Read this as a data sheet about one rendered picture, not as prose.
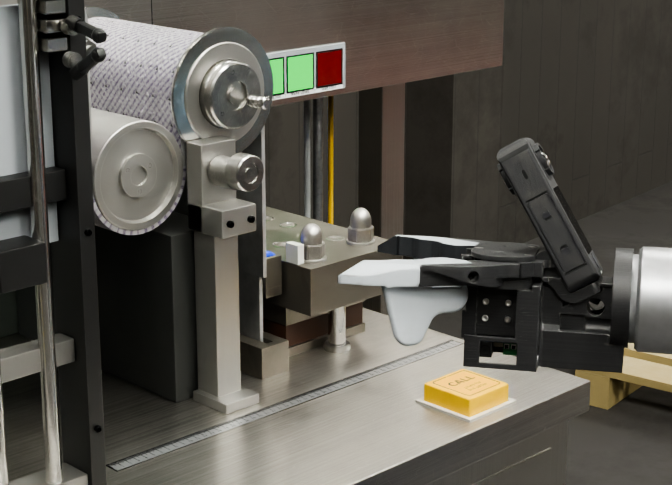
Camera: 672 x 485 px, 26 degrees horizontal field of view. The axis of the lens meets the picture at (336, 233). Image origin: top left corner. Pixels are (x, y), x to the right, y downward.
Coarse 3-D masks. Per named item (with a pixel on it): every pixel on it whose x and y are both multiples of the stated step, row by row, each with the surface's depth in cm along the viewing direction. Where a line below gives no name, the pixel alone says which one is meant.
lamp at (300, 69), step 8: (304, 56) 215; (312, 56) 216; (288, 64) 213; (296, 64) 214; (304, 64) 215; (312, 64) 216; (288, 72) 213; (296, 72) 214; (304, 72) 216; (312, 72) 217; (288, 80) 214; (296, 80) 215; (304, 80) 216; (312, 80) 217; (288, 88) 214; (296, 88) 215; (304, 88) 216
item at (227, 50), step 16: (208, 48) 160; (224, 48) 161; (240, 48) 163; (208, 64) 160; (256, 64) 165; (192, 80) 159; (192, 96) 159; (192, 112) 160; (256, 112) 166; (208, 128) 162; (224, 128) 163; (240, 128) 165
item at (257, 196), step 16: (256, 144) 169; (240, 192) 173; (256, 192) 171; (176, 208) 183; (256, 208) 172; (256, 224) 172; (240, 240) 175; (256, 240) 173; (240, 256) 175; (256, 256) 173; (256, 272) 174
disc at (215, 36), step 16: (208, 32) 159; (224, 32) 161; (240, 32) 162; (192, 48) 158; (256, 48) 165; (192, 64) 158; (176, 80) 157; (272, 80) 167; (176, 96) 158; (272, 96) 168; (176, 112) 158; (176, 128) 159; (192, 128) 160; (256, 128) 167; (240, 144) 166
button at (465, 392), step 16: (432, 384) 166; (448, 384) 166; (464, 384) 166; (480, 384) 166; (496, 384) 166; (432, 400) 166; (448, 400) 164; (464, 400) 162; (480, 400) 163; (496, 400) 165
